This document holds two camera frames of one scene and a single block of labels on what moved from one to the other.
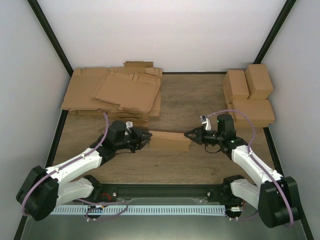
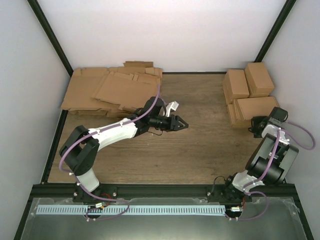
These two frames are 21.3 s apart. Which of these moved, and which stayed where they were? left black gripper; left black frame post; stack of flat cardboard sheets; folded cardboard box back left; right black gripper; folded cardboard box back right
Moved: right black gripper; left black gripper
Stayed: left black frame post; stack of flat cardboard sheets; folded cardboard box back left; folded cardboard box back right
